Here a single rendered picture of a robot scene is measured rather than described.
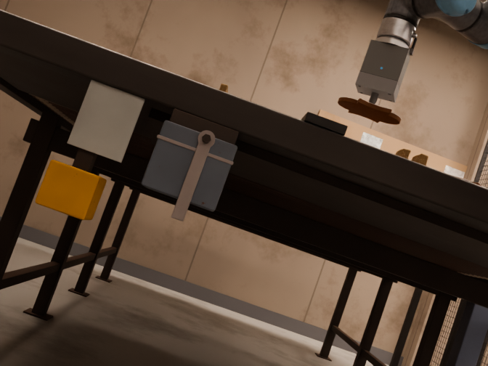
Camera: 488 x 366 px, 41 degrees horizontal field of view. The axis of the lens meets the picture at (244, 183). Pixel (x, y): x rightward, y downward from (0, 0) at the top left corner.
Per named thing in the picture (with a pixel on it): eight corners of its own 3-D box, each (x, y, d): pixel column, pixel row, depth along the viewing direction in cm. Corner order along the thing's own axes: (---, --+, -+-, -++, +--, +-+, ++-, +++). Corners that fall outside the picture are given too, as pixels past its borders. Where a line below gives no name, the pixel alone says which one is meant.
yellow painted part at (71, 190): (83, 221, 110) (133, 91, 112) (33, 202, 110) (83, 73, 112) (92, 221, 118) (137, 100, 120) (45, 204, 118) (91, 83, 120)
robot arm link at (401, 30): (383, 27, 146) (419, 36, 143) (376, 46, 145) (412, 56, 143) (380, 14, 138) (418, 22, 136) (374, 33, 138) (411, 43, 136)
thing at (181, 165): (208, 231, 110) (245, 131, 111) (131, 202, 109) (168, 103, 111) (208, 230, 121) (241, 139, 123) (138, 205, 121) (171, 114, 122)
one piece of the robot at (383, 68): (417, 49, 145) (394, 117, 144) (379, 39, 148) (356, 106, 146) (417, 32, 136) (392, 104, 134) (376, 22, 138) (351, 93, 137)
